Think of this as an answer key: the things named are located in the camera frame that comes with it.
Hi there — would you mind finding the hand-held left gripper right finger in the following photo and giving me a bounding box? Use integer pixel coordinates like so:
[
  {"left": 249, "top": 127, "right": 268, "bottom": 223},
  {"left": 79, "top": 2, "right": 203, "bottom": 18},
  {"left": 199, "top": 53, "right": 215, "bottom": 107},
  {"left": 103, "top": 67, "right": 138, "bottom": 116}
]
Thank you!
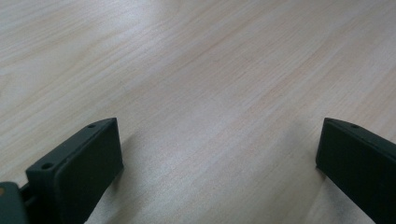
[{"left": 315, "top": 117, "right": 396, "bottom": 224}]

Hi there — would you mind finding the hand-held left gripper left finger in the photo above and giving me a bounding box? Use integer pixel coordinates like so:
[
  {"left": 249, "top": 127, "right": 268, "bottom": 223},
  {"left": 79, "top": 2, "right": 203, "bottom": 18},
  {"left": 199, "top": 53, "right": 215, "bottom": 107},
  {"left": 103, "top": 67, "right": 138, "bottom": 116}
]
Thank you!
[{"left": 25, "top": 117, "right": 125, "bottom": 224}]

